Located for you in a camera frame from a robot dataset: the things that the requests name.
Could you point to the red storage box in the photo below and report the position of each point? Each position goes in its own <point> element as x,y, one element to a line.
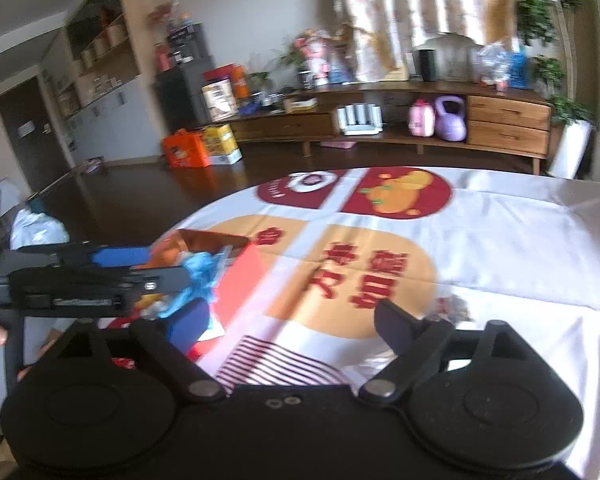
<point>242,280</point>

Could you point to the patterned hanging cloth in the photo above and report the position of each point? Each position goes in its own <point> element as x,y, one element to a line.
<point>420,5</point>

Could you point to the blue rubber glove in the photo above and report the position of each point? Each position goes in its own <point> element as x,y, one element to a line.
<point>197,270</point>

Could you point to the clear snack packet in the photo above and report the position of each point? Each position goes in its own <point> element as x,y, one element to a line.
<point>452,307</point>

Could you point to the black cabinet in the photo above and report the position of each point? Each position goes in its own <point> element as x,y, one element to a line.
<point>185,90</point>

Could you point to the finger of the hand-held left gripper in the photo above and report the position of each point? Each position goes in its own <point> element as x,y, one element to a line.
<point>150,280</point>
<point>120,257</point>

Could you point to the white plastic bag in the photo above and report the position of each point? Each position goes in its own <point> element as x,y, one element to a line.
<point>37,230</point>

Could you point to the wooden wall shelf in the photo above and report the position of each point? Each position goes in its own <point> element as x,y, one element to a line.
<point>100,45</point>

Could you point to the blue box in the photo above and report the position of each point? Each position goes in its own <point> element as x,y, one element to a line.
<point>518,71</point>

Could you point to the small potted orchid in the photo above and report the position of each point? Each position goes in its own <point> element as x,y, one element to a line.
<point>285,57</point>

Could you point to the clear plastic bag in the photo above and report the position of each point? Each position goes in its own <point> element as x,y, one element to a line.
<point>492,65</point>

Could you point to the purple kettlebell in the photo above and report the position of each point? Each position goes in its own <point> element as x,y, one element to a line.
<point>450,120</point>

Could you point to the wooden media cabinet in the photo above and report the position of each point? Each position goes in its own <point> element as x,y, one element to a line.
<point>330,122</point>

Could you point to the pink toy case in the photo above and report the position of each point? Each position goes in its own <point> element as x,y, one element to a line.
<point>421,119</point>

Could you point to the printed tablecloth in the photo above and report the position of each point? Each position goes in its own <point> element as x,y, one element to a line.
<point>505,260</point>

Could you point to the black speaker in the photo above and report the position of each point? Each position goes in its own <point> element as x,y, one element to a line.
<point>427,66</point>

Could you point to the orange cardboard box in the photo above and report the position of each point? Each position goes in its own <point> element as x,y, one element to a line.
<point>185,150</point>

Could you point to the yellow cardboard box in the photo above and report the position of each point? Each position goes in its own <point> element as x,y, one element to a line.
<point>222,144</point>

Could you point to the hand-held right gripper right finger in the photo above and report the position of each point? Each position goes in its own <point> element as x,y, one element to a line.
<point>397,325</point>

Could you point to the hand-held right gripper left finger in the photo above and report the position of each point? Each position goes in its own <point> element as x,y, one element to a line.
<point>190,322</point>

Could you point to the pink doll figurines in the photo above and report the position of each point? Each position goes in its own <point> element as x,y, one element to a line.
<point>315,57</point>

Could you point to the pink flat item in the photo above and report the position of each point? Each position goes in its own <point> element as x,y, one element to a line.
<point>338,145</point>

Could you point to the dark wooden door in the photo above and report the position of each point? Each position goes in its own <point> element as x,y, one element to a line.
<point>30,135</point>

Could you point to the potted plant white pot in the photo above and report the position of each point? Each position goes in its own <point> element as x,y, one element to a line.
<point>575,145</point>

